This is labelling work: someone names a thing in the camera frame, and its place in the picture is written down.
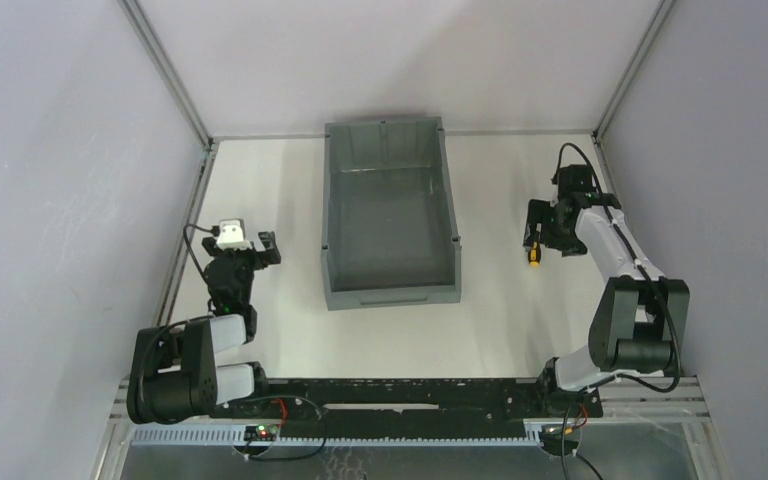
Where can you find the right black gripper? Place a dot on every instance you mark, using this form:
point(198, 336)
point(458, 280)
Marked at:
point(544, 225)

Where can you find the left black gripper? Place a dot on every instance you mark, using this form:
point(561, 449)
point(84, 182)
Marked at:
point(241, 257)

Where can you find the yellow black screwdriver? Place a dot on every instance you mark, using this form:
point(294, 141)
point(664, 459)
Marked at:
point(535, 255)

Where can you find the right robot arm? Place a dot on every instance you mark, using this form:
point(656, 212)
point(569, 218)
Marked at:
point(638, 326)

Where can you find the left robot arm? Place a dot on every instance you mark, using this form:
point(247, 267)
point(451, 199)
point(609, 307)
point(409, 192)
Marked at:
point(174, 373)

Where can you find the grey plastic bin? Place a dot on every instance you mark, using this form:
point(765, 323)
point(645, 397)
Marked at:
point(389, 230)

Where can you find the left controller circuit board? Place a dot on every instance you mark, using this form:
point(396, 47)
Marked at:
point(261, 433)

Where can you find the controller circuit board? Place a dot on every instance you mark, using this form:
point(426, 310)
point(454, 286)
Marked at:
point(557, 442)
point(261, 433)

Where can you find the right controller circuit board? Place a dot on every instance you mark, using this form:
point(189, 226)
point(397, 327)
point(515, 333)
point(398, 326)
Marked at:
point(557, 442)

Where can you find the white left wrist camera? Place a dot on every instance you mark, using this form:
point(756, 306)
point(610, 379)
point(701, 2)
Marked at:
point(232, 236)

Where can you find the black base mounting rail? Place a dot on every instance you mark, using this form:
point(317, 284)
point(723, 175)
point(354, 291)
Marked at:
point(436, 408)

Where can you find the grey slotted cable duct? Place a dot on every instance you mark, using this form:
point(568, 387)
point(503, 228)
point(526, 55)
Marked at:
point(239, 435)

